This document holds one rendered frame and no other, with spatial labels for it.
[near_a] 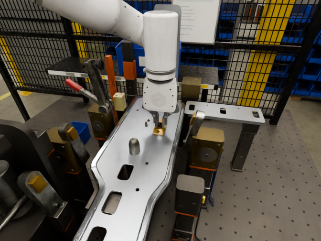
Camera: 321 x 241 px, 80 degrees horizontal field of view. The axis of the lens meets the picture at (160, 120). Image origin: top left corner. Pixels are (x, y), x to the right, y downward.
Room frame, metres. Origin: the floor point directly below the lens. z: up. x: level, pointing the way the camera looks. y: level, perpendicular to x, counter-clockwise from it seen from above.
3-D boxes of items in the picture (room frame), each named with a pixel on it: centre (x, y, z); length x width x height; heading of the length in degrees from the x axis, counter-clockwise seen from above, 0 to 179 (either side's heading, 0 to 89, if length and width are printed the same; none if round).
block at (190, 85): (0.77, -0.14, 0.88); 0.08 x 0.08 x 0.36; 78
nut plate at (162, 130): (0.52, 0.00, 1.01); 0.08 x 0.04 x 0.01; 168
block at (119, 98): (0.63, 0.15, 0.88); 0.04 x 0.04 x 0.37; 78
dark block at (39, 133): (0.34, 0.31, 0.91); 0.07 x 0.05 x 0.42; 78
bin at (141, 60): (0.97, 0.05, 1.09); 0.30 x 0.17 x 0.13; 85
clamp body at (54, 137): (0.40, 0.29, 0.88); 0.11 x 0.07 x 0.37; 78
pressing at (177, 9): (0.78, -0.02, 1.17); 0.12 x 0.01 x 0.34; 78
